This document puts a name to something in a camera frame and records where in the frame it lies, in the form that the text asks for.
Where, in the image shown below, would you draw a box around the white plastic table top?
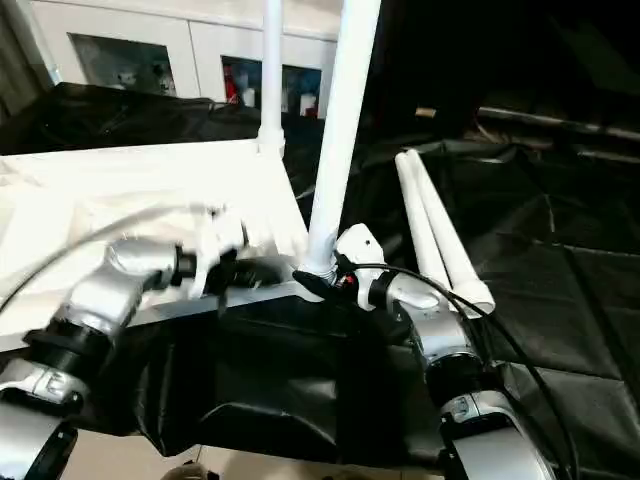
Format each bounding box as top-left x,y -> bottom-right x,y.
0,139 -> 312,352

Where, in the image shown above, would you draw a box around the black work mat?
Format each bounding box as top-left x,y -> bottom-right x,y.
0,82 -> 640,466

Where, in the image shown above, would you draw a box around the red package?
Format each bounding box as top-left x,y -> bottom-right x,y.
223,63 -> 238,104

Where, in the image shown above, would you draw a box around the dark robot left foot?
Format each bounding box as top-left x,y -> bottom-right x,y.
162,459 -> 221,480

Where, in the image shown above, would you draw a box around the white glass-door cabinet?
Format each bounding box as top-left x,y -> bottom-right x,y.
27,0 -> 342,120

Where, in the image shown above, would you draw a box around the large black box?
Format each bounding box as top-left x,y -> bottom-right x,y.
367,0 -> 489,139

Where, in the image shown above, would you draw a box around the white pole teal bands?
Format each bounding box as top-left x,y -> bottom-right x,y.
32,19 -> 64,86

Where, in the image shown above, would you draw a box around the silver metal bar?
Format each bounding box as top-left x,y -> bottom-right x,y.
478,103 -> 640,146

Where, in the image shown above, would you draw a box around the grey curtain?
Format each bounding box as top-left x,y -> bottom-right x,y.
0,0 -> 51,124

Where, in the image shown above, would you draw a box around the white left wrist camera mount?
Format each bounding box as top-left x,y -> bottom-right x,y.
191,201 -> 252,302

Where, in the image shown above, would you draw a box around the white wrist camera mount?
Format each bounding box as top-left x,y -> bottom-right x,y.
333,223 -> 397,312
191,201 -> 252,302

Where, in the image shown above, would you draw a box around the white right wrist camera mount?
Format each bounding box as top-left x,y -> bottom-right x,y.
333,223 -> 397,312

